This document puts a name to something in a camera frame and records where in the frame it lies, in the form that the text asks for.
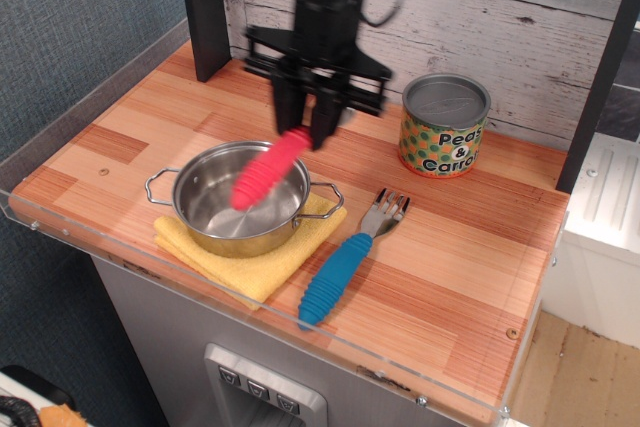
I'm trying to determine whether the dark right support post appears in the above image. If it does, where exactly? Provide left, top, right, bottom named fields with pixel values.
left=556, top=0, right=639, bottom=194

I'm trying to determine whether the orange object bottom left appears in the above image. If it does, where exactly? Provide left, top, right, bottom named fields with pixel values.
left=39, top=404, right=88, bottom=427

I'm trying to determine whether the yellow folded cloth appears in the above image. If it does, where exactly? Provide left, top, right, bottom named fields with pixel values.
left=153, top=207, right=347, bottom=310

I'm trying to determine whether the stainless steel pot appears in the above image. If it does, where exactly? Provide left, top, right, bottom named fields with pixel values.
left=145, top=140, right=344, bottom=258

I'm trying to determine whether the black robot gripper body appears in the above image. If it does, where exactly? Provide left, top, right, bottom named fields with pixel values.
left=246, top=0, right=391, bottom=116

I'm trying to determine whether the grey toy fridge cabinet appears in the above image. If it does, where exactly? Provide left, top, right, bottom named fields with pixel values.
left=93, top=258, right=456, bottom=426

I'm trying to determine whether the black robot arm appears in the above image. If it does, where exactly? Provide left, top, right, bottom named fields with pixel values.
left=246, top=0, right=392, bottom=150

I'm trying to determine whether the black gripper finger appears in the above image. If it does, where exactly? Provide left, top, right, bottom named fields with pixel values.
left=271, top=74, right=307, bottom=133
left=310, top=94, right=347, bottom=150

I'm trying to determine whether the white toy sink unit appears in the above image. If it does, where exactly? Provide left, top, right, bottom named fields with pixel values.
left=541, top=133, right=639, bottom=347

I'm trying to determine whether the red handled metal spoon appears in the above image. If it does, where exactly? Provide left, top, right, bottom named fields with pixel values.
left=230, top=125, right=312, bottom=211

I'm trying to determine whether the clear acrylic table guard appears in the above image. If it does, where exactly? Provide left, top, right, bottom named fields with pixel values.
left=6, top=46, right=568, bottom=426

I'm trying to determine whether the peas and carrots can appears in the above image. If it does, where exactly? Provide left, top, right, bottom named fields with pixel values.
left=398, top=74, right=491, bottom=179

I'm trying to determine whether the blue handled metal fork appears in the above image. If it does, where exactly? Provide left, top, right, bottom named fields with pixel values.
left=297, top=188, right=411, bottom=331

